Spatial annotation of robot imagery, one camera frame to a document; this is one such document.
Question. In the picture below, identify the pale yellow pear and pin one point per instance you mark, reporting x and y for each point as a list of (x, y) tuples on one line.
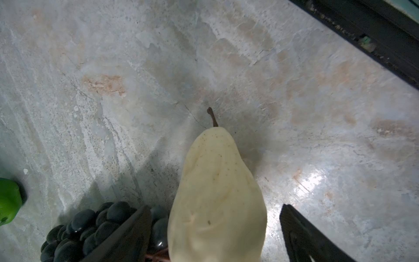
[(219, 213)]

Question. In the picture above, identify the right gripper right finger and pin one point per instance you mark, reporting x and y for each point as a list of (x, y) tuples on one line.
[(304, 242)]

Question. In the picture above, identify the black grape bunch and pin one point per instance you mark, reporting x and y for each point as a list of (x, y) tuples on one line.
[(75, 240)]

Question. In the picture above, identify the green lime fruit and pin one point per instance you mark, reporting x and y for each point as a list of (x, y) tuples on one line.
[(11, 200)]

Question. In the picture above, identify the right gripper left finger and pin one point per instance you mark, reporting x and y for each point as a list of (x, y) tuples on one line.
[(129, 243)]

